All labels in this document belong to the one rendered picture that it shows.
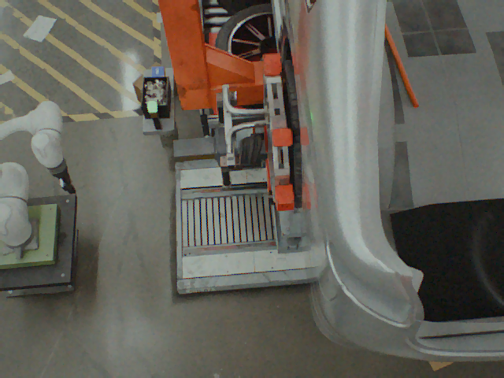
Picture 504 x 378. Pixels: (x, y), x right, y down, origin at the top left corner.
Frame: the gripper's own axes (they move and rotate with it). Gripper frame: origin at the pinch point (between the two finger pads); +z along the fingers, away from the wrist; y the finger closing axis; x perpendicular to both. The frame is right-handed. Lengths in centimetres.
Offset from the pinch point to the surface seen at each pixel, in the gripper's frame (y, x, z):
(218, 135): -37, 72, 30
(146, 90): -64, 38, 18
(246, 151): 16, 80, -32
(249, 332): 61, 70, 70
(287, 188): 28, 95, -18
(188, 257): 17, 45, 63
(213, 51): -57, 75, -12
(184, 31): -47, 64, -39
